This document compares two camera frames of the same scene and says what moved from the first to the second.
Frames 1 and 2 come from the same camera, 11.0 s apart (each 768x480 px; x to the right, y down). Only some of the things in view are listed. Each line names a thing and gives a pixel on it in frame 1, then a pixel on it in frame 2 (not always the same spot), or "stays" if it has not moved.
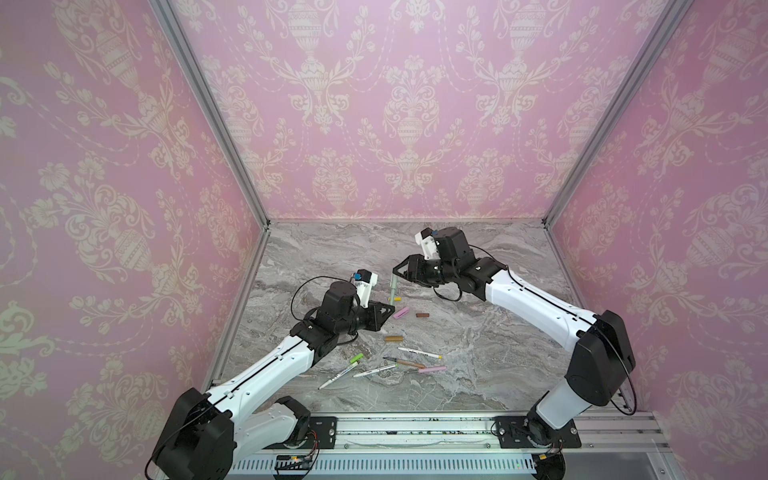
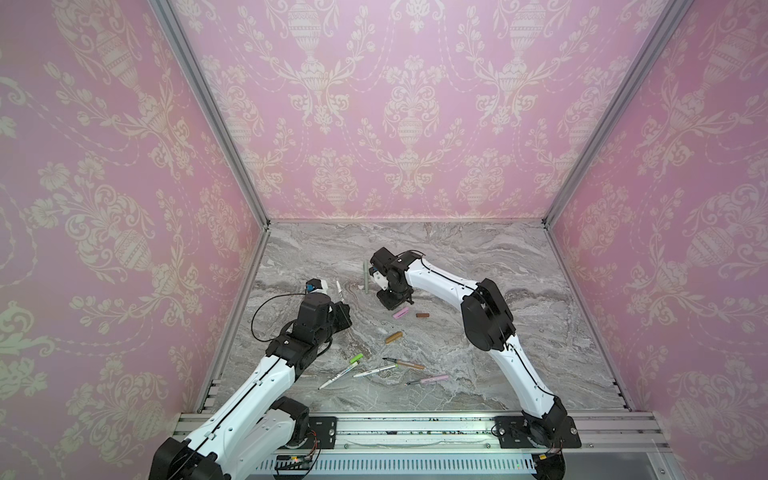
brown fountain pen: [404, 362] stays
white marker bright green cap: [354, 362] stays
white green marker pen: [368, 372] stays
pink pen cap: [401, 313] stays
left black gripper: [377, 319] -> [342, 311]
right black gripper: [425, 271] -> [392, 294]
